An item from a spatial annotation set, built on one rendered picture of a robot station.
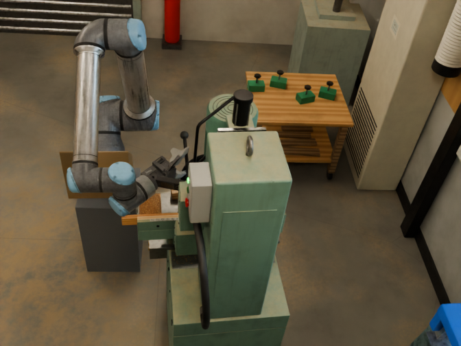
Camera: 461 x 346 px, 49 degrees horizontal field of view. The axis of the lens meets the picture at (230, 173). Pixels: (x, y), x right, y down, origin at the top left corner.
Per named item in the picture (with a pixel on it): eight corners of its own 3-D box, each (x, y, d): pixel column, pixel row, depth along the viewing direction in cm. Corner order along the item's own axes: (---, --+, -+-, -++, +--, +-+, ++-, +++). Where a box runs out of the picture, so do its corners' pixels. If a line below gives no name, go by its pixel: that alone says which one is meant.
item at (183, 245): (198, 239, 195) (199, 219, 186) (199, 254, 190) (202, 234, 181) (173, 241, 193) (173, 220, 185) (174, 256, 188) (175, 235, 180)
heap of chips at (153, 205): (160, 193, 218) (160, 187, 216) (161, 218, 209) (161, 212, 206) (138, 194, 217) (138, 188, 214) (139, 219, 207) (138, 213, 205)
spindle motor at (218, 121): (245, 157, 201) (254, 92, 179) (252, 189, 188) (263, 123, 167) (200, 158, 198) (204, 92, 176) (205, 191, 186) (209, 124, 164)
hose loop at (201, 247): (201, 264, 190) (206, 198, 164) (210, 349, 166) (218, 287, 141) (186, 265, 189) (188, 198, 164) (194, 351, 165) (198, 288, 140)
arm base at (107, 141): (80, 151, 240) (80, 130, 240) (90, 153, 259) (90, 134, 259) (121, 151, 241) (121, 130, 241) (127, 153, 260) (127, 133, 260)
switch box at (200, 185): (206, 198, 161) (208, 161, 150) (209, 222, 154) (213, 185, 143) (186, 199, 160) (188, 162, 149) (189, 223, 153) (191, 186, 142)
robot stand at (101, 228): (87, 271, 293) (75, 207, 254) (95, 231, 314) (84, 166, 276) (140, 272, 295) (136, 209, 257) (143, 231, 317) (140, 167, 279)
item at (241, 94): (248, 131, 167) (254, 87, 155) (252, 147, 161) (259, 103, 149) (224, 131, 165) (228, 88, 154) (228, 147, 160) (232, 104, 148)
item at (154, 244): (165, 237, 247) (165, 226, 241) (167, 258, 238) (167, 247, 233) (148, 238, 246) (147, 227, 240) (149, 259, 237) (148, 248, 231)
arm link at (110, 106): (92, 133, 257) (91, 99, 257) (126, 133, 258) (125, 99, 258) (86, 130, 242) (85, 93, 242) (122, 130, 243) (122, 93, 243)
